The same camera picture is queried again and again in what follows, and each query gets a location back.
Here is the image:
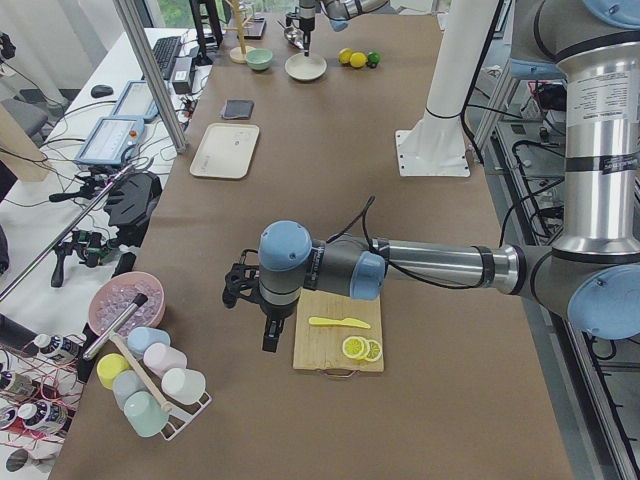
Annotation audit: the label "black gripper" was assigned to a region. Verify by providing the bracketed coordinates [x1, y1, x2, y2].
[261, 292, 295, 352]
[298, 4, 315, 35]

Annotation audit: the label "cream round plate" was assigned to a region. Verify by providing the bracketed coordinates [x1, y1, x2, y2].
[285, 53, 327, 82]

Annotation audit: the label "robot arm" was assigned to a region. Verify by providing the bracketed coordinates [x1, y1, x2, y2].
[295, 0, 387, 35]
[253, 1, 639, 352]

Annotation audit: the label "cream rabbit tray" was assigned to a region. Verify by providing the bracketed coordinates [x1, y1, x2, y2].
[189, 123, 260, 180]

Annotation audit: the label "metal ice scoop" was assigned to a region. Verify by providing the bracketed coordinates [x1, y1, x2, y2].
[283, 25, 304, 50]

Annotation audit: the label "yellow plastic knife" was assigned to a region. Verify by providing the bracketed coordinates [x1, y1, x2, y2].
[308, 316, 371, 330]

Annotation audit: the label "wooden cutting board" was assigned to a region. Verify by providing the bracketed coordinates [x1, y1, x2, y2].
[293, 290, 385, 375]

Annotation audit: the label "yellow lemon outer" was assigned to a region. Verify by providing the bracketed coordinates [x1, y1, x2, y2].
[338, 48, 353, 65]

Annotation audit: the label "mint green bowl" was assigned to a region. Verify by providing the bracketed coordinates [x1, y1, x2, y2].
[245, 48, 274, 72]

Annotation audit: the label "yellow lemon near lime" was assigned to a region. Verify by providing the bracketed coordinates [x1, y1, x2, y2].
[348, 52, 368, 69]

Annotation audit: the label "wooden cup tree stand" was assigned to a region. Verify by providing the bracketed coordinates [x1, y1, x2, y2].
[225, 0, 255, 64]

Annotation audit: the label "green lime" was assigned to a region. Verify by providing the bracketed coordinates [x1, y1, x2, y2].
[366, 51, 381, 68]

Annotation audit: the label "lemon slice front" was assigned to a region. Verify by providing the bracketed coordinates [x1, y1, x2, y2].
[342, 336, 370, 360]

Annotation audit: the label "lemon slice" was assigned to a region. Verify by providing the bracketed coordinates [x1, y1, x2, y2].
[342, 336, 370, 360]
[364, 339, 383, 363]

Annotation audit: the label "lemon slice back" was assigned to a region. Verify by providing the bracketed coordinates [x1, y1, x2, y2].
[364, 339, 383, 363]

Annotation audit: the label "white cup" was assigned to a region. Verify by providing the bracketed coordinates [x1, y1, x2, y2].
[161, 368, 206, 405]

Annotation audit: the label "pink cup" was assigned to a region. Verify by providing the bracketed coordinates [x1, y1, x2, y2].
[143, 342, 187, 378]

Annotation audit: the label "grey folded cloth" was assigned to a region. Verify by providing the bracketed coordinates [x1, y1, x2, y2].
[220, 99, 254, 120]

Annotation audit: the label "white cup rack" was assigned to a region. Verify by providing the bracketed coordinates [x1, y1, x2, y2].
[160, 391, 213, 441]

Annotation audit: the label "wooden stick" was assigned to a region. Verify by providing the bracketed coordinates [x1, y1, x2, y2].
[109, 333, 172, 413]

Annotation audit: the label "light blue cup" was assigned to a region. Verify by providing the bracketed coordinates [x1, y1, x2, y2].
[127, 327, 171, 357]

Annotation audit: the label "metal muddler rod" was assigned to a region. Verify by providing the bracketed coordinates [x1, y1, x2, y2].
[82, 293, 148, 361]

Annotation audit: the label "black keyboard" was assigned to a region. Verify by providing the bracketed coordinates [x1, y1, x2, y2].
[152, 36, 182, 80]

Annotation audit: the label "mint green cup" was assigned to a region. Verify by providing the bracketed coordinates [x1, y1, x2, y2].
[123, 391, 169, 438]

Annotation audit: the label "grey blue cup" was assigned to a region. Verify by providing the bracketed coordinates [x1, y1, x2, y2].
[112, 370, 147, 411]

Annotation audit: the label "pink bowl of ice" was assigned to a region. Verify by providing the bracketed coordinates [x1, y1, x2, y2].
[88, 271, 165, 337]

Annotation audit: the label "yellow cup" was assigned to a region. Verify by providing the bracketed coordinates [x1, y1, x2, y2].
[97, 353, 131, 390]

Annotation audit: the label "far teach pendant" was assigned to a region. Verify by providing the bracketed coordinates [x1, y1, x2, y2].
[111, 80, 159, 123]

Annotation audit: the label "teach pendant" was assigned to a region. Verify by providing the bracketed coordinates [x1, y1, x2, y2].
[74, 116, 145, 166]
[111, 80, 159, 123]

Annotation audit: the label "black computer mouse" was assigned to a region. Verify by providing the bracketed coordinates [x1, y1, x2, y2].
[90, 84, 114, 98]

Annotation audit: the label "near teach pendant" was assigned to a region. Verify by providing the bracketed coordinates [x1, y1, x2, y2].
[74, 116, 145, 166]

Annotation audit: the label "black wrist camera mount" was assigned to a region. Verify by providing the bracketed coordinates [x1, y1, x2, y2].
[222, 249, 262, 309]

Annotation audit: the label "aluminium frame post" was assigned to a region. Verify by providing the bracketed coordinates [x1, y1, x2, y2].
[113, 0, 187, 154]

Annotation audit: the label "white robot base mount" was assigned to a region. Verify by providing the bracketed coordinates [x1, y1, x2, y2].
[396, 0, 501, 177]

